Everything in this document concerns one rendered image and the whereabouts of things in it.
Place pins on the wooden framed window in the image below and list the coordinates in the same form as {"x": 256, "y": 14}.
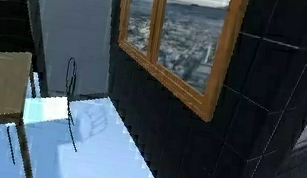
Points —
{"x": 157, "y": 20}

